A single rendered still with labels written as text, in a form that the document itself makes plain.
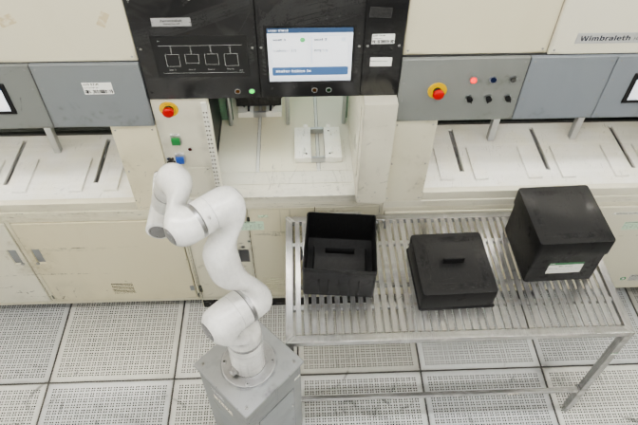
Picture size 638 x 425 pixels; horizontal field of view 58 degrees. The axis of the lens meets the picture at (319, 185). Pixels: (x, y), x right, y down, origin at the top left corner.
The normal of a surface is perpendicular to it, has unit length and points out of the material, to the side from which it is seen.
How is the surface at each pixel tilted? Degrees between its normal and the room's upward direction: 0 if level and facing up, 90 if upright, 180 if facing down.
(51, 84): 90
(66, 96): 90
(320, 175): 0
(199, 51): 90
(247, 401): 0
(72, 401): 0
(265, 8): 90
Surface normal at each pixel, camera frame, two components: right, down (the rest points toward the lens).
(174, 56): 0.04, 0.73
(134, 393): 0.01, -0.68
